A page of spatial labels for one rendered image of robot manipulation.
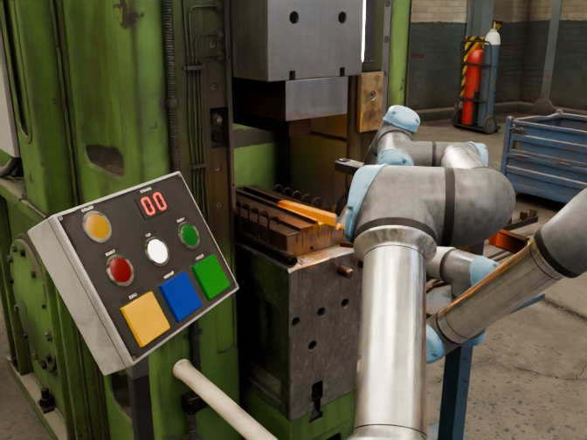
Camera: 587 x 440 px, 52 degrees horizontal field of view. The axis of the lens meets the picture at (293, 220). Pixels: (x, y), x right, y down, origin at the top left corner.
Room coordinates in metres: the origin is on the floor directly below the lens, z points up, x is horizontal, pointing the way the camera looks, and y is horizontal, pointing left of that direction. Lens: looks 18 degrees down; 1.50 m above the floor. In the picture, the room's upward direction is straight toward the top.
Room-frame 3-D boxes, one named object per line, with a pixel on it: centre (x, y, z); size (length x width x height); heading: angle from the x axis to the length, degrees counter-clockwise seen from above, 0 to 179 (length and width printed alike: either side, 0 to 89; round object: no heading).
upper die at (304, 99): (1.66, 0.07, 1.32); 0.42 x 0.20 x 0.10; 38
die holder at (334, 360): (1.71, 0.03, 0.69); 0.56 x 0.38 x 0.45; 38
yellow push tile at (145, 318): (0.94, 0.26, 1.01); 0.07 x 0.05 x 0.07; 153
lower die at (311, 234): (1.66, 0.07, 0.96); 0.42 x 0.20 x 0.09; 38
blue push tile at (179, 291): (1.03, 0.21, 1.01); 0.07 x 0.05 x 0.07; 153
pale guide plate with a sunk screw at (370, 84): (1.80, -0.23, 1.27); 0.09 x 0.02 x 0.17; 128
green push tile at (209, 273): (1.12, 0.17, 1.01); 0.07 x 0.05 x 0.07; 153
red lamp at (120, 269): (0.96, 0.30, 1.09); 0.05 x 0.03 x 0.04; 128
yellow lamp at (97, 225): (0.98, 0.34, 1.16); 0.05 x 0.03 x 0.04; 128
